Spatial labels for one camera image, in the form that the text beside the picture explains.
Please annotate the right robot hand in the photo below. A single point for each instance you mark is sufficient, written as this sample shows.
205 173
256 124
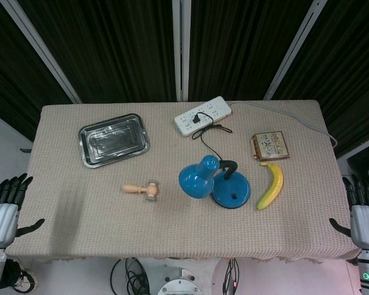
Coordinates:
364 219

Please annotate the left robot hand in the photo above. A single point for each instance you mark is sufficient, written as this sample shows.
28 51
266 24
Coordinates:
0 212

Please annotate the robot base column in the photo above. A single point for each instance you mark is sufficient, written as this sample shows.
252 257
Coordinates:
180 281

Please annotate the blue desk lamp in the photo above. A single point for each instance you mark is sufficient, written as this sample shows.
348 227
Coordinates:
213 184

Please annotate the yellow banana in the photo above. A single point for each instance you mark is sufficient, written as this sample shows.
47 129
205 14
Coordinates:
272 186

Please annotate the patterned square box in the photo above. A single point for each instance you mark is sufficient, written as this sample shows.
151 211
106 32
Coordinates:
271 146

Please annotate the metal rectangular tray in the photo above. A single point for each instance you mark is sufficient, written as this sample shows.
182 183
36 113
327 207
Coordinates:
113 140

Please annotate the wooden toy mallet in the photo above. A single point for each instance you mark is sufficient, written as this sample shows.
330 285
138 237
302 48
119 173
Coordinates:
143 189

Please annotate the beige woven tablecloth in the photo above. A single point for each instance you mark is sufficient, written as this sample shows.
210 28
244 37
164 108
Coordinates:
178 181

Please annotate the white power strip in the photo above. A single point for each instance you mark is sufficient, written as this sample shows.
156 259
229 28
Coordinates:
203 116

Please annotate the white curtain rail post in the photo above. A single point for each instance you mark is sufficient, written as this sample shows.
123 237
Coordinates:
295 49
181 49
40 49

